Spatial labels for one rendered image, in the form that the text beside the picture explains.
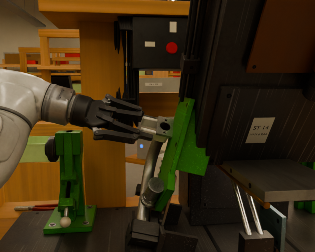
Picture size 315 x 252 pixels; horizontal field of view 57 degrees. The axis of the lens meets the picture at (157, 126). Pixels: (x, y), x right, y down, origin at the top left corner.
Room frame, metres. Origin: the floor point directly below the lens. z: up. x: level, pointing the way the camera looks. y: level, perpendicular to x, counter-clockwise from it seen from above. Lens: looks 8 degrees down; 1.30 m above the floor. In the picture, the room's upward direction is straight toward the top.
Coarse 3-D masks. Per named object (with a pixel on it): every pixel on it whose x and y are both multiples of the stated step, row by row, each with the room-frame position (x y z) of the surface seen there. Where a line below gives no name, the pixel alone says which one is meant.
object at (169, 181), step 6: (168, 174) 0.61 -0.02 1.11; (168, 180) 0.60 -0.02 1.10; (174, 180) 0.60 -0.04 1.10; (168, 186) 0.58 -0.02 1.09; (174, 186) 0.59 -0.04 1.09; (162, 192) 0.61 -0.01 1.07; (168, 192) 0.59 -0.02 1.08; (162, 198) 0.60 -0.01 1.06; (168, 198) 0.60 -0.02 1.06; (156, 204) 0.64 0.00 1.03; (162, 204) 0.62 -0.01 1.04; (156, 210) 0.64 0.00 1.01
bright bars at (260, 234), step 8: (232, 184) 0.62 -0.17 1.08; (240, 200) 0.59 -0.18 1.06; (248, 200) 0.60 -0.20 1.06; (240, 208) 0.58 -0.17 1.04; (256, 216) 0.57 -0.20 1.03; (248, 224) 0.56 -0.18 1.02; (256, 224) 0.56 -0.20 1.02; (240, 232) 0.55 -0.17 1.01; (248, 232) 0.54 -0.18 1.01; (256, 232) 0.55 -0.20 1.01; (264, 232) 0.55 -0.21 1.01; (240, 240) 0.54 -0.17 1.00; (248, 240) 0.52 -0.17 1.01; (256, 240) 0.52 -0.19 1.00; (264, 240) 0.53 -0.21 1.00; (272, 240) 0.53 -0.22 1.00; (240, 248) 0.54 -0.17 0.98; (248, 248) 0.52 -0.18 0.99; (256, 248) 0.52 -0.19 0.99; (264, 248) 0.53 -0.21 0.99; (272, 248) 0.53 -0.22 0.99
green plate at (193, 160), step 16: (176, 112) 0.71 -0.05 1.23; (192, 112) 0.63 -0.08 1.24; (176, 128) 0.66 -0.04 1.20; (192, 128) 0.63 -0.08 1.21; (176, 144) 0.62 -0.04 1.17; (192, 144) 0.63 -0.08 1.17; (176, 160) 0.61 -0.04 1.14; (192, 160) 0.63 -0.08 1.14; (208, 160) 0.63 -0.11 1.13; (160, 176) 0.69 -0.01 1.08
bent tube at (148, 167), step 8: (160, 120) 0.71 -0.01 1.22; (168, 120) 0.71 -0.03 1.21; (160, 128) 0.69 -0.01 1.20; (168, 128) 0.72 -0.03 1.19; (168, 136) 0.68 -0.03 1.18; (152, 144) 0.74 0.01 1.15; (160, 144) 0.73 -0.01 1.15; (152, 152) 0.75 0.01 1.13; (152, 160) 0.75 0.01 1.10; (144, 168) 0.75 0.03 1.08; (152, 168) 0.75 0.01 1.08; (144, 176) 0.74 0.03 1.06; (152, 176) 0.74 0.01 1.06; (144, 184) 0.72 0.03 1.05; (144, 208) 0.66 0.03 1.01; (144, 216) 0.65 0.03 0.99
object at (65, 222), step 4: (68, 208) 0.75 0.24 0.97; (64, 212) 0.74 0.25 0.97; (68, 212) 0.74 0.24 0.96; (64, 216) 0.73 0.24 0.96; (60, 220) 0.72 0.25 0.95; (64, 220) 0.71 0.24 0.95; (68, 220) 0.72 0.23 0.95; (60, 224) 0.71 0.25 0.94; (64, 224) 0.71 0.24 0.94; (68, 224) 0.71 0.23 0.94
